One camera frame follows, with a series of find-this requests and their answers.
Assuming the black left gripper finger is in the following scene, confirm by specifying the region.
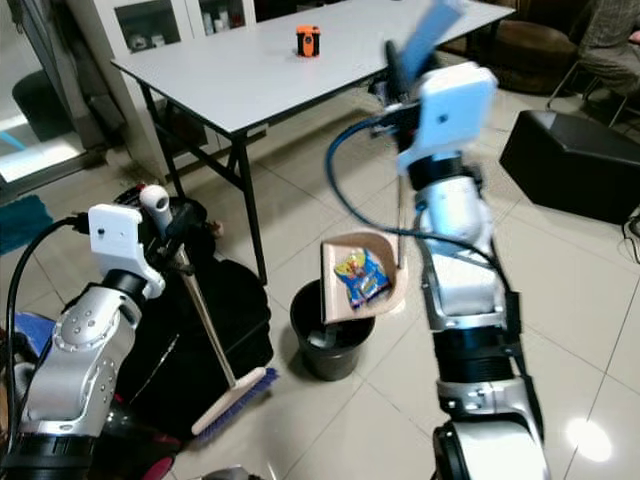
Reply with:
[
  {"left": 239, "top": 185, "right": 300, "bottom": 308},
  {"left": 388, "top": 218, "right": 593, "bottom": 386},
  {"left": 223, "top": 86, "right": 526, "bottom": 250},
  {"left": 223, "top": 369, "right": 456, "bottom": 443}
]
[{"left": 172, "top": 200, "right": 207, "bottom": 247}]

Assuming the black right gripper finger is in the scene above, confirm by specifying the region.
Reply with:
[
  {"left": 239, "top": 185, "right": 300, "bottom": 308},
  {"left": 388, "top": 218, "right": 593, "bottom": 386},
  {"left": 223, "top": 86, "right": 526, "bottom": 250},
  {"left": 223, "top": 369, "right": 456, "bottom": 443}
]
[{"left": 384, "top": 38, "right": 412, "bottom": 101}]

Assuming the wooden broom with purple bristles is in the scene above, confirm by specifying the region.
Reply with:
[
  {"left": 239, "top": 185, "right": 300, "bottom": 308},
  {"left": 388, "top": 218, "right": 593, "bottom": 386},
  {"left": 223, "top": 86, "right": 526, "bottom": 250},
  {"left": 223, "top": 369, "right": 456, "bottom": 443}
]
[{"left": 139, "top": 185, "right": 278, "bottom": 442}]

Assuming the beige long-handled dustpan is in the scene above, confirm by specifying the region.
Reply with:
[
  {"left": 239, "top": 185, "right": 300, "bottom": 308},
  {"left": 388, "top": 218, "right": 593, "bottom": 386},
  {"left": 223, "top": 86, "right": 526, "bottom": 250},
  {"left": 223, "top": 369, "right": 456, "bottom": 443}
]
[{"left": 320, "top": 0, "right": 471, "bottom": 324}]

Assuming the teal floor mat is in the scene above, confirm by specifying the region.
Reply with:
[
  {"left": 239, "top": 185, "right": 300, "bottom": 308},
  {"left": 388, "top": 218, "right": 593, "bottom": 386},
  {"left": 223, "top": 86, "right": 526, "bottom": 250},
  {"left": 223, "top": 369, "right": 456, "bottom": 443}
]
[{"left": 0, "top": 195, "right": 51, "bottom": 256}]

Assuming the small orange black object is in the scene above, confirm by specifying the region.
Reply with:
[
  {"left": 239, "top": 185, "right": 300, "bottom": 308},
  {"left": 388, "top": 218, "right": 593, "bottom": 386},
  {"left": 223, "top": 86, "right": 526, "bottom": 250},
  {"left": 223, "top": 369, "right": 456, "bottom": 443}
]
[{"left": 296, "top": 25, "right": 321, "bottom": 57}]

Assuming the large black bag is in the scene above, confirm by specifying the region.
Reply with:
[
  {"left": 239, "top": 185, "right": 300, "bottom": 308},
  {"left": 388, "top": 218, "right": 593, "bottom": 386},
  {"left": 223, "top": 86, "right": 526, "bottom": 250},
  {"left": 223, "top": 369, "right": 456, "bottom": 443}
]
[{"left": 50, "top": 255, "right": 273, "bottom": 441}]

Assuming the round brown pouffe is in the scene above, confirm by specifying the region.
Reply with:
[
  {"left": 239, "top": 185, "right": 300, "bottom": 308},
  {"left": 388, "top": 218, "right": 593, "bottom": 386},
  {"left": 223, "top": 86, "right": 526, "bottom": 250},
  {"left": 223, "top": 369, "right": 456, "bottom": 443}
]
[{"left": 490, "top": 20, "right": 576, "bottom": 96}]

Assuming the white folding table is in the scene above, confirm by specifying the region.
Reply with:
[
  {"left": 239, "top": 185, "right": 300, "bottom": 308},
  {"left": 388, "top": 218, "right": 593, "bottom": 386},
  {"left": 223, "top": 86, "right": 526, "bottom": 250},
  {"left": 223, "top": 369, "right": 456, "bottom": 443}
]
[{"left": 110, "top": 0, "right": 516, "bottom": 286}]

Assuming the colourful snack wrapper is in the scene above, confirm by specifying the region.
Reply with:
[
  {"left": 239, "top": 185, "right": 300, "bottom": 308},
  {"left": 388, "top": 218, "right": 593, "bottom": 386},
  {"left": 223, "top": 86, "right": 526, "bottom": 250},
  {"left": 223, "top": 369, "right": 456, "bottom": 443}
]
[{"left": 335, "top": 248, "right": 393, "bottom": 308}]

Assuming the blue plastic object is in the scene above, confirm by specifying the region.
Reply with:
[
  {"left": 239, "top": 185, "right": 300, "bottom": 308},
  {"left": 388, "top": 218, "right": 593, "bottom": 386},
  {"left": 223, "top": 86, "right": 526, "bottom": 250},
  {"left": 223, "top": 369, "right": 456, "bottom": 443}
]
[{"left": 5, "top": 312, "right": 56, "bottom": 356}]

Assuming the black square ottoman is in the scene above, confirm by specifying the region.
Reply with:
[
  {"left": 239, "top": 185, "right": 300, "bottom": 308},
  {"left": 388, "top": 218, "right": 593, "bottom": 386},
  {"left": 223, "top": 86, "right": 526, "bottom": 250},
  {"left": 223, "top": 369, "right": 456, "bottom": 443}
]
[{"left": 500, "top": 110, "right": 640, "bottom": 226}]

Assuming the black round trash bin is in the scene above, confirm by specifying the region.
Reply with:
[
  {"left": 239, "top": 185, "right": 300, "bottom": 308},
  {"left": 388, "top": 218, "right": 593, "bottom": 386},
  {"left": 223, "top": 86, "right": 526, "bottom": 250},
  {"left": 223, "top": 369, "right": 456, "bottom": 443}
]
[{"left": 289, "top": 280, "right": 376, "bottom": 381}]

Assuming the white glass-door cabinet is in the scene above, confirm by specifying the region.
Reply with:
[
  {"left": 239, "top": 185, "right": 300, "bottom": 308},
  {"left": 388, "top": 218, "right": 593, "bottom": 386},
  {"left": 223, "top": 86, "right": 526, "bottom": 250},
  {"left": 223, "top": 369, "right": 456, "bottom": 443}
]
[{"left": 95, "top": 0, "right": 256, "bottom": 56}]

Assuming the seated person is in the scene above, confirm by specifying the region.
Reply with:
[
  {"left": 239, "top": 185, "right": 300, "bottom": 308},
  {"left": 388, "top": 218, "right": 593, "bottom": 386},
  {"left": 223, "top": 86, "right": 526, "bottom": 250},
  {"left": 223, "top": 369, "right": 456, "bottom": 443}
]
[{"left": 575, "top": 0, "right": 640, "bottom": 101}]

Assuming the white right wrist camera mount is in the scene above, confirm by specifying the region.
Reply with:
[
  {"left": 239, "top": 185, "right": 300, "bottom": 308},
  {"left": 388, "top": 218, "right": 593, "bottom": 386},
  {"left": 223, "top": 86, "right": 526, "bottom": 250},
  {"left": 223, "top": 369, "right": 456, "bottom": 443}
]
[{"left": 397, "top": 62, "right": 498, "bottom": 173}]

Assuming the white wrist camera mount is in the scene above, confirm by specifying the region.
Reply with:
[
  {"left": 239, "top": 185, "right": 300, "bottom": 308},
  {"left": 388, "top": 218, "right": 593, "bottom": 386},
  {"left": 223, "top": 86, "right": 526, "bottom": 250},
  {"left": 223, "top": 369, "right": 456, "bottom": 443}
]
[
  {"left": 397, "top": 62, "right": 498, "bottom": 173},
  {"left": 88, "top": 203, "right": 166, "bottom": 299}
]

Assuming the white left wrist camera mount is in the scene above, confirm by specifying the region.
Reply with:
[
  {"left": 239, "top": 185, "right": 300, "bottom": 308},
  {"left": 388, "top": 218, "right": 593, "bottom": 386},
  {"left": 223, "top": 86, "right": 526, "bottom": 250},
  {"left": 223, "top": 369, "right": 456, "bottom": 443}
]
[{"left": 88, "top": 203, "right": 166, "bottom": 299}]

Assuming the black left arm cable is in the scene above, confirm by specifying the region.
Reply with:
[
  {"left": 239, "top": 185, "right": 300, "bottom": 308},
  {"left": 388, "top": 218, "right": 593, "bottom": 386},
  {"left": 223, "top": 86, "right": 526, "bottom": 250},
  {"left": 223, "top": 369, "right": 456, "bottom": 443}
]
[{"left": 5, "top": 215, "right": 96, "bottom": 401}]

